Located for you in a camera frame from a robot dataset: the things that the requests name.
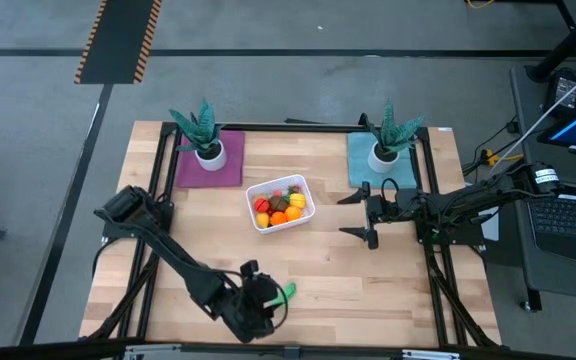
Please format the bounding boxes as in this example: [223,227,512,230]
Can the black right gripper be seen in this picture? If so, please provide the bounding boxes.
[336,180,427,251]

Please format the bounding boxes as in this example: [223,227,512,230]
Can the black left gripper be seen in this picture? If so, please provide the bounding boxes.
[212,259,282,345]

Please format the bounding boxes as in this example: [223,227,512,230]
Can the green cucumber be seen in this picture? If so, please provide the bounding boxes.
[263,282,298,309]

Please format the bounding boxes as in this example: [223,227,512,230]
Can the white perforated plastic basket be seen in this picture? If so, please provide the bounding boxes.
[245,173,317,235]

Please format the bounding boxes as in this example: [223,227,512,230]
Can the teal cloth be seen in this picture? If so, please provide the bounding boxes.
[346,131,418,191]

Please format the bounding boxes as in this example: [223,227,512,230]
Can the fake plant in white pot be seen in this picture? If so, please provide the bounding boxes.
[366,98,425,174]
[168,97,228,172]

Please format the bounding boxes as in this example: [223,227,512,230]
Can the purple cloth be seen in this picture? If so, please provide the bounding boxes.
[174,130,246,189]

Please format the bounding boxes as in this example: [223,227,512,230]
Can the black crossbar with silver brackets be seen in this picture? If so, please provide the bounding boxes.
[0,338,576,360]

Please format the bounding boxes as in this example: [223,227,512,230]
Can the black equipment cart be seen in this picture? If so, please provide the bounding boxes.
[509,64,576,314]

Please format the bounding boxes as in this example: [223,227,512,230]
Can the black laptop keyboard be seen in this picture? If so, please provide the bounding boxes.
[523,191,576,265]

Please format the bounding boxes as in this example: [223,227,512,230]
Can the black power adapter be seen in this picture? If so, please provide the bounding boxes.
[542,67,576,119]

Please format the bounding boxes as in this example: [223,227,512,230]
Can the black stand legs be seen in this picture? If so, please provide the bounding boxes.
[526,0,576,84]

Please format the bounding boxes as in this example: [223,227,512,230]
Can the black mat with striped edges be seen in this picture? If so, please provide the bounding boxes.
[73,0,163,85]

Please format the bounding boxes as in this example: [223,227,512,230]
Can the black aluminium table frame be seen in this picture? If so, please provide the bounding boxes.
[80,119,502,351]

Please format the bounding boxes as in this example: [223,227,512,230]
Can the white cable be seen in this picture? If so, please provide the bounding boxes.
[492,58,576,172]

